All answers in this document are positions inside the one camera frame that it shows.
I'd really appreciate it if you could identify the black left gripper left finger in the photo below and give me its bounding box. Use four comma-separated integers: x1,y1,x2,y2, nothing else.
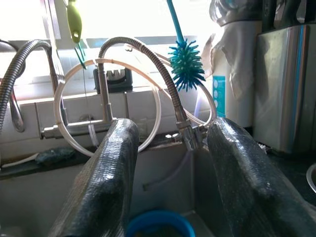
48,118,140,237

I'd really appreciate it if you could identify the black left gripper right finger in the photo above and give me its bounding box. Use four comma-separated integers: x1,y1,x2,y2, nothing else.
206,117,316,237

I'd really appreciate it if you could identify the stainless steel sink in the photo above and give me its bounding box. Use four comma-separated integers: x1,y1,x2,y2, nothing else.
0,140,247,237

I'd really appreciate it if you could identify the dark green scouring pad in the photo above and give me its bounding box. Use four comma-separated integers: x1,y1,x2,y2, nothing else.
34,146,76,165

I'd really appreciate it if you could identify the large steel bowl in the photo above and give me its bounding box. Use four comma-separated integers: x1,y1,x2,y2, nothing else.
306,162,316,195

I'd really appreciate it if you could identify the blue plastic bowl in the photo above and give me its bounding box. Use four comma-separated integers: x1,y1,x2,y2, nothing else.
125,209,196,237

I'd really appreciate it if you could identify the steel faucet pipe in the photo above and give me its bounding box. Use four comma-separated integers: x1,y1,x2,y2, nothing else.
40,63,119,140

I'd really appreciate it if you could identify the black knife sharpener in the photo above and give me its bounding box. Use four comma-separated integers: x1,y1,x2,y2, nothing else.
93,68,134,94

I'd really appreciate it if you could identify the steel knife block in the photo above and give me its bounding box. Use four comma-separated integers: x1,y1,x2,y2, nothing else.
253,23,316,154

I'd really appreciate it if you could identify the white coiled tube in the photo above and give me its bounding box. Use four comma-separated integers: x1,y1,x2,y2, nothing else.
53,58,218,158

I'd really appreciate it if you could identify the teal bottle brush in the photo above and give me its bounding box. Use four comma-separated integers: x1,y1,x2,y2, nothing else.
166,0,206,92

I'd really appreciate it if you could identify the white bottle with blue label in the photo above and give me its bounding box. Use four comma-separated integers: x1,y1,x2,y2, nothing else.
201,0,262,128

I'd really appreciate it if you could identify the lime green plastic tool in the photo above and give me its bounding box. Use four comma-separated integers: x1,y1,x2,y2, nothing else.
66,0,87,70

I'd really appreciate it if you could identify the flexible steel faucet hose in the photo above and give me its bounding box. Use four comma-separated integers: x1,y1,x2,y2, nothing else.
0,39,66,134
98,37,205,151

